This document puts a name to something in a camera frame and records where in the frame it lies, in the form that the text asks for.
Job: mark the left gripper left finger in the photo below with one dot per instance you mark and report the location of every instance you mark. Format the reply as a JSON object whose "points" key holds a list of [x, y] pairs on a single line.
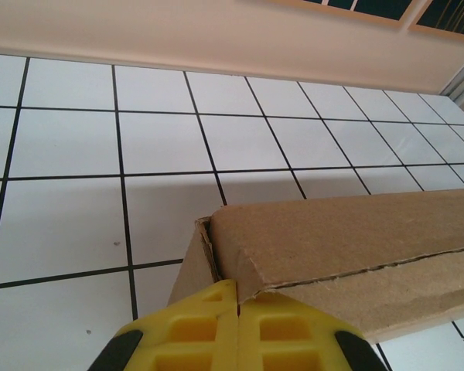
{"points": [[193, 340]]}

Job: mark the brown cardboard box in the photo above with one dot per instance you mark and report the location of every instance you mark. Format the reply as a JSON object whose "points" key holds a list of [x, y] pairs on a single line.
{"points": [[352, 247]]}

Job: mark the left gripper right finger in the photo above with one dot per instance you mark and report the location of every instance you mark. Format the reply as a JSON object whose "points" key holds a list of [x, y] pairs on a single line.
{"points": [[286, 340]]}

